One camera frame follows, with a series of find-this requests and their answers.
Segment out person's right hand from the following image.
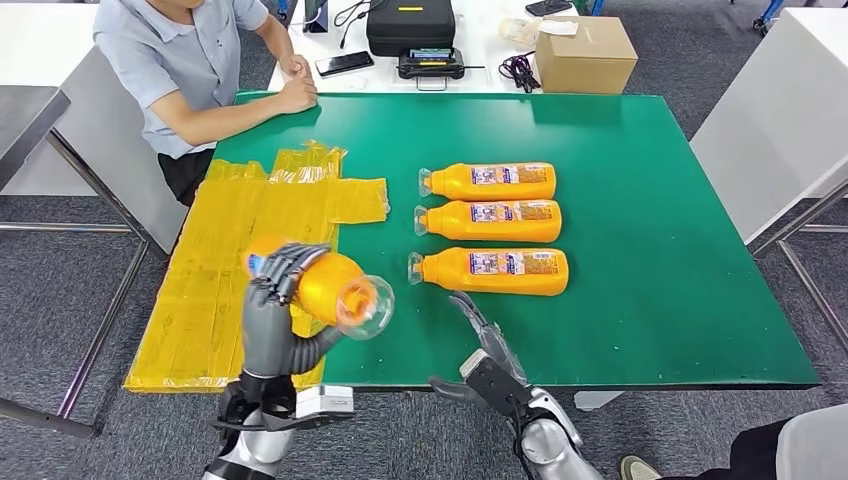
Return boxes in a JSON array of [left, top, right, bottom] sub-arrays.
[[274, 78, 319, 115]]

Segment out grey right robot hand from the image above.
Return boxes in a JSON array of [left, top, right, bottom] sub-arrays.
[[428, 291, 531, 409]]

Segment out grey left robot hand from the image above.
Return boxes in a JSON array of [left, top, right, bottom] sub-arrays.
[[240, 242, 346, 380]]

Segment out person's left hand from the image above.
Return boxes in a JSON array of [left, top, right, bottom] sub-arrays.
[[278, 54, 313, 82]]

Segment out orange detergent bottle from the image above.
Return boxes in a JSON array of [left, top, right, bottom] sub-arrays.
[[407, 246, 570, 297], [413, 199, 563, 244], [417, 162, 558, 203], [243, 235, 396, 342]]

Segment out black smartphone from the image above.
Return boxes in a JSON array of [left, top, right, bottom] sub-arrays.
[[524, 0, 574, 19], [314, 50, 376, 78]]

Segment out dark tablet stand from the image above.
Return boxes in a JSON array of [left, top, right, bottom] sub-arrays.
[[303, 0, 331, 34]]

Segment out yellow taped board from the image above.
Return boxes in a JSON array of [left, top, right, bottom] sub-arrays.
[[124, 140, 392, 395]]

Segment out white table base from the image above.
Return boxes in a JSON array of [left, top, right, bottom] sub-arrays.
[[572, 389, 627, 412]]

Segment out person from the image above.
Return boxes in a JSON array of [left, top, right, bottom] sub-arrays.
[[619, 404, 848, 480], [92, 0, 319, 208]]

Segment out black carrying case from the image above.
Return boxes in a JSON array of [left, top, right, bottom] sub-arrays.
[[366, 0, 457, 58]]

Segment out black remote controller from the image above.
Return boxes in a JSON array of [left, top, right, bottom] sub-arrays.
[[396, 47, 486, 92]]

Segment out green table mat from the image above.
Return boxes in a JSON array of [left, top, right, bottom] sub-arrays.
[[213, 91, 821, 389]]

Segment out white desk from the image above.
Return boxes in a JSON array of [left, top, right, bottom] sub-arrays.
[[266, 0, 581, 95]]

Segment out clear plastic bag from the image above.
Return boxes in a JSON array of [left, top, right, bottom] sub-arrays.
[[498, 17, 542, 51]]

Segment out white table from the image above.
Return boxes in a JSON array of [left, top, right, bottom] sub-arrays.
[[688, 7, 848, 246], [0, 3, 190, 254]]

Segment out grey table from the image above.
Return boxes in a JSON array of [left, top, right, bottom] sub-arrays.
[[0, 84, 73, 193]]

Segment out brown cardboard box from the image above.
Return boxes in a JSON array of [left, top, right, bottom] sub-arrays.
[[534, 15, 639, 95]]

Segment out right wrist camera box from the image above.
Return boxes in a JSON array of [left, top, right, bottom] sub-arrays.
[[459, 349, 533, 419]]

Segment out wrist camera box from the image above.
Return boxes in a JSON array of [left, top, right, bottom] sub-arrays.
[[294, 384, 356, 425], [459, 349, 533, 419]]

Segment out black cable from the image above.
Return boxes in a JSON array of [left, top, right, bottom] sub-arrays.
[[333, 0, 391, 50]]

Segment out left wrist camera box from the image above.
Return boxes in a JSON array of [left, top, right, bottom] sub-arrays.
[[294, 384, 356, 425]]

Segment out purple cable bundle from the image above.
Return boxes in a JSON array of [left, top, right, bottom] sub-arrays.
[[498, 52, 543, 94]]

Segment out blue metal frame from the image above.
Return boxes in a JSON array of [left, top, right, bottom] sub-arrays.
[[728, 0, 788, 34]]

